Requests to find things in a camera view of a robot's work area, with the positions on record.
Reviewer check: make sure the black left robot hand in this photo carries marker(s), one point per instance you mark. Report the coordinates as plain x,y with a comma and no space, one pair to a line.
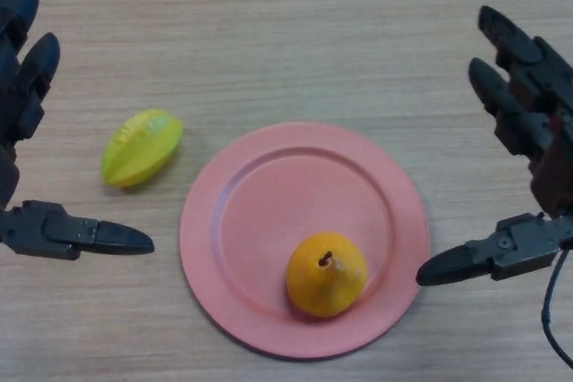
18,100

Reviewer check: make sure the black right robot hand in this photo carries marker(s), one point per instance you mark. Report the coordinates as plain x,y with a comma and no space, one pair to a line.
524,248

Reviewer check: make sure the pink round plate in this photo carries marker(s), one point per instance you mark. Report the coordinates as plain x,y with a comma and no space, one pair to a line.
268,203

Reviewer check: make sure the yellow-green starfruit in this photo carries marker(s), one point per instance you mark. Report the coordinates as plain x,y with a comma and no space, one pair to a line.
141,149

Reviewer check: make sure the yellow pear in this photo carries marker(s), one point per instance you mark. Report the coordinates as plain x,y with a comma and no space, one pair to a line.
322,283

